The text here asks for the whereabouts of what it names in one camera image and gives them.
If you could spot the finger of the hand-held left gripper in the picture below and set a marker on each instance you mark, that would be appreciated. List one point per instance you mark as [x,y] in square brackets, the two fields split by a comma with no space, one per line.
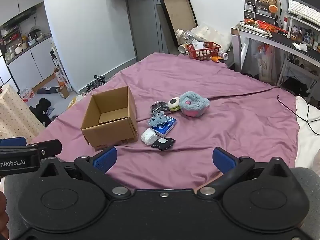
[12,141]
[48,147]

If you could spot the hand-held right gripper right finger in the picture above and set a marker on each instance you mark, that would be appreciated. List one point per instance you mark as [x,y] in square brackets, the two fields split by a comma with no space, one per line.
[223,160]

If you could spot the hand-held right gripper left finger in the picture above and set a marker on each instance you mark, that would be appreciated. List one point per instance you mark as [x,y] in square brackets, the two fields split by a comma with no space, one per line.
[105,158]

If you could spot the brown cardboard box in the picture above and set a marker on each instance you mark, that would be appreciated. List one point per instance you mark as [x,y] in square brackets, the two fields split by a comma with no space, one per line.
[110,132]

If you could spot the fluffy blue plush toy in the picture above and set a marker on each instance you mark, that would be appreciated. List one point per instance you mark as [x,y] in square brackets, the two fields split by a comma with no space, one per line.
[195,103]

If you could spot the blue square packet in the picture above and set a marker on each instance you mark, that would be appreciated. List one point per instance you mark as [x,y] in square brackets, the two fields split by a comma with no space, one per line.
[167,129]

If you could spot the small blue-grey plush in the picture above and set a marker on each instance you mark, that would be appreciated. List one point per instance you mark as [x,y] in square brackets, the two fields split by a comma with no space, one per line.
[157,120]

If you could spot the cream dotted cloth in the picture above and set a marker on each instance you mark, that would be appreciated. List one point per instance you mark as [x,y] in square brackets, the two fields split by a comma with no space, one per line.
[17,110]

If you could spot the black clothing pile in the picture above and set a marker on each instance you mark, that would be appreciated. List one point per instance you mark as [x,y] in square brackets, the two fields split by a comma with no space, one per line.
[41,111]

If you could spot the pack of water bottles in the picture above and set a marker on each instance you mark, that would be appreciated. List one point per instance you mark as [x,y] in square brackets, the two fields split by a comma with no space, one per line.
[27,95]

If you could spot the white crumpled pouch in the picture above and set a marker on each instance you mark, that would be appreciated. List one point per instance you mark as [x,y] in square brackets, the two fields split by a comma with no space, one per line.
[148,136]

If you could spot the small cardboard box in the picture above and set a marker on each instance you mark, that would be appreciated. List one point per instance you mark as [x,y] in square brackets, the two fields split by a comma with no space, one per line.
[63,92]

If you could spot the black flat bag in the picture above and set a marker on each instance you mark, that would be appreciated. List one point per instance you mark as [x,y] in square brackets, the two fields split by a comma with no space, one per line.
[47,90]

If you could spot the tall cardboard box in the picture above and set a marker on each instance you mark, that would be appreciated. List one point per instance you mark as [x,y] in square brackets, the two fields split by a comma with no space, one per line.
[60,76]

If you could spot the round white green plush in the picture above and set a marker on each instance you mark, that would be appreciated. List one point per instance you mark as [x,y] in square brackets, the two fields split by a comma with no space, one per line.
[173,103]

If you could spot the white kitchen cabinet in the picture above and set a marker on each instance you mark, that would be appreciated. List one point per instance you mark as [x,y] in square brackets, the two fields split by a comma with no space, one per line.
[32,62]

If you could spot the pink bedsheet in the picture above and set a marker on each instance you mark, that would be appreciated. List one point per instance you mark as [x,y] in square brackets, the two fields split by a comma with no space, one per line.
[200,80]

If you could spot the white shelf rack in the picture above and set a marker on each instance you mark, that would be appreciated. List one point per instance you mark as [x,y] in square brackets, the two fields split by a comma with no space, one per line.
[61,62]

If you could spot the white duvet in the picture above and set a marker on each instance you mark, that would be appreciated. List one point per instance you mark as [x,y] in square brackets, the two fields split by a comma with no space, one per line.
[308,140]

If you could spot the printed shopping bag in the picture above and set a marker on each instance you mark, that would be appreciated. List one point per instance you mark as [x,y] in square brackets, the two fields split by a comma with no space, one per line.
[265,60]

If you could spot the white cup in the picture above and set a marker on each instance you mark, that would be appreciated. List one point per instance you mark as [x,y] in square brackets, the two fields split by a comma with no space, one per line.
[182,49]

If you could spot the white plastic bag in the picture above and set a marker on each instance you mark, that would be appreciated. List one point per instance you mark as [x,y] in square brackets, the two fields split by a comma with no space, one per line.
[215,33]

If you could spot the clear plastic jar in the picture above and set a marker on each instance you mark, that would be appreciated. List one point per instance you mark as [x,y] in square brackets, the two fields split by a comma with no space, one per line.
[186,36]

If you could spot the metal shelf rack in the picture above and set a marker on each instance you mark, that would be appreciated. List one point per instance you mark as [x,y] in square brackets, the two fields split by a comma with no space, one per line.
[282,41]

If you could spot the grey door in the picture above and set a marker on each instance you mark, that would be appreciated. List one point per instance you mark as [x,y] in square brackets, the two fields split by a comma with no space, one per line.
[145,30]

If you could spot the black framed brown board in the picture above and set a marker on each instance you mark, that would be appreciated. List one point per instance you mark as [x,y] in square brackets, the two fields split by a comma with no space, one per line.
[178,15]

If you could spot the grey drawer organizer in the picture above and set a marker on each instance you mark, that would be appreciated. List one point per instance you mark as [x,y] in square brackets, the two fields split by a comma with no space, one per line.
[257,11]

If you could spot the white keyboard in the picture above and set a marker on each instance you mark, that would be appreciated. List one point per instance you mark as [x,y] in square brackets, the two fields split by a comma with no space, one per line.
[302,8]

